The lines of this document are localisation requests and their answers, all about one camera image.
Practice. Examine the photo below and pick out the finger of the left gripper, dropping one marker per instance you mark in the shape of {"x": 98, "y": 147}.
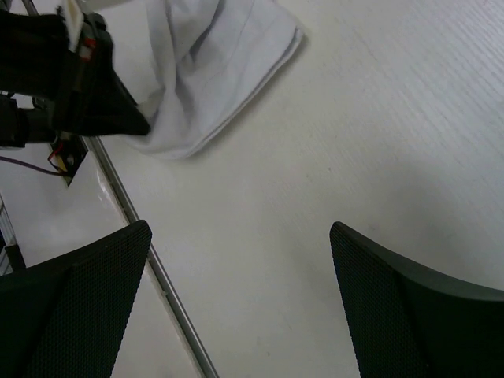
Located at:
{"x": 97, "y": 105}

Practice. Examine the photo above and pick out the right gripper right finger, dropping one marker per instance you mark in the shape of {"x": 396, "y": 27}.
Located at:
{"x": 407, "y": 320}

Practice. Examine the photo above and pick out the front aluminium rail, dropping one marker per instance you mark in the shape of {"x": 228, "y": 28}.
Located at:
{"x": 168, "y": 291}

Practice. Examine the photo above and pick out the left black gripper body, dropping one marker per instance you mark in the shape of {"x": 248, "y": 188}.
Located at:
{"x": 36, "y": 62}

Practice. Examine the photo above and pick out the white front cover board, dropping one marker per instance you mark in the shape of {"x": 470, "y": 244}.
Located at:
{"x": 50, "y": 218}

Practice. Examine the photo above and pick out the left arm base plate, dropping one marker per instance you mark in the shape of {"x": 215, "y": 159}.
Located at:
{"x": 67, "y": 155}

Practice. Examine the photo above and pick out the white fabric skirt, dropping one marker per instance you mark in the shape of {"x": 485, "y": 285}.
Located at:
{"x": 192, "y": 66}

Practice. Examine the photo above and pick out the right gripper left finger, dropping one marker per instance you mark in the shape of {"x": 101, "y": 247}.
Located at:
{"x": 66, "y": 317}

